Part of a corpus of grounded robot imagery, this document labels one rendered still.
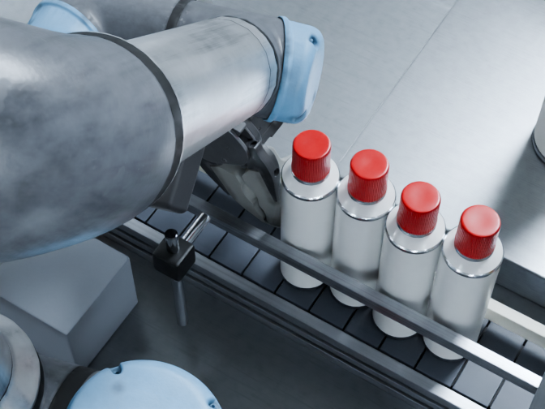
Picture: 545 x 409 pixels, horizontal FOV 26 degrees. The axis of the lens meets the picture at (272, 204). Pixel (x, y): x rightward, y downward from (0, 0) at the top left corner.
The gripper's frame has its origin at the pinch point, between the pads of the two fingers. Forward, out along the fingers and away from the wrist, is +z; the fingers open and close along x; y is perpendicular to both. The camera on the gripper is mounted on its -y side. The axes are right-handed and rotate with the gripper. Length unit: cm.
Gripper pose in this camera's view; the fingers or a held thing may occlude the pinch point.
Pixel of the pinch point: (272, 222)
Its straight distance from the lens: 112.9
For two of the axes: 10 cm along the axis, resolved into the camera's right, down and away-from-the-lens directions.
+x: -7.4, -1.0, 6.7
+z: 4.3, 7.0, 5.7
